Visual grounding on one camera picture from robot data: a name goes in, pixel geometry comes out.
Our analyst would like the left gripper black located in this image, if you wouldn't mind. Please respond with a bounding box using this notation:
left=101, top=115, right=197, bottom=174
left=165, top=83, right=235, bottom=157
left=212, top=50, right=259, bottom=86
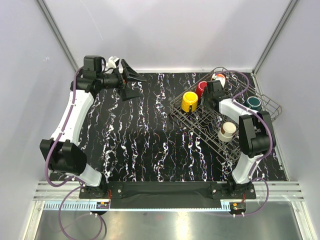
left=97, top=59, right=147, bottom=101

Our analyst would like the stainless steel cup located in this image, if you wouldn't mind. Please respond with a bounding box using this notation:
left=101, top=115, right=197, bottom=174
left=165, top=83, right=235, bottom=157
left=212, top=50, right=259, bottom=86
left=217, top=122, right=237, bottom=143

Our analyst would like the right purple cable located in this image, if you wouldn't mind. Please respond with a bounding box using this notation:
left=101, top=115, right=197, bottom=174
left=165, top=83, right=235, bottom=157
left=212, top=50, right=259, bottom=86
left=206, top=70, right=274, bottom=217

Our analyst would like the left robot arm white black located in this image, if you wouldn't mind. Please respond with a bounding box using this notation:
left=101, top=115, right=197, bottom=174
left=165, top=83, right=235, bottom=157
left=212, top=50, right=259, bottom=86
left=39, top=55, right=146, bottom=199

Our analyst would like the grey wire dish rack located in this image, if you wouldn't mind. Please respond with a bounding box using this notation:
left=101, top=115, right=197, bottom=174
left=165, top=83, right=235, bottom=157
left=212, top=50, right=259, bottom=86
left=169, top=67, right=282, bottom=163

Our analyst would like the dark green mug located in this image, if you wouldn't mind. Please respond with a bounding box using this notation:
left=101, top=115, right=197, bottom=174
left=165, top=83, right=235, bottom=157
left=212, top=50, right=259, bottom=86
left=244, top=96, right=262, bottom=112

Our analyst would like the red mug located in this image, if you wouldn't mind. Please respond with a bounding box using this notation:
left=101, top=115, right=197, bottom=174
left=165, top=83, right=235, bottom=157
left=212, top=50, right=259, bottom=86
left=195, top=81, right=208, bottom=100

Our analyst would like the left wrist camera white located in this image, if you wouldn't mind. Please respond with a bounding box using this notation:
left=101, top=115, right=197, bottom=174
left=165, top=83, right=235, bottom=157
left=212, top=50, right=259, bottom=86
left=104, top=56, right=120, bottom=73

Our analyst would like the yellow mug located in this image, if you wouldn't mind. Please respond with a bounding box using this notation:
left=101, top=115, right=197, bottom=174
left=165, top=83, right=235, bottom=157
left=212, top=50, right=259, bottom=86
left=181, top=91, right=199, bottom=113

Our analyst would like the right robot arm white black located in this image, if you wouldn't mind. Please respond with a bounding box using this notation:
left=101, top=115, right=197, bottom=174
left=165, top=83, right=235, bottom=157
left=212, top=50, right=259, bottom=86
left=196, top=80, right=276, bottom=199

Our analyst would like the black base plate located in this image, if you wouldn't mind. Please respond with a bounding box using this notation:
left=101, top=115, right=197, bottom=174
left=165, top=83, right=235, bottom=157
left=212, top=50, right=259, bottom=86
left=79, top=181, right=257, bottom=210

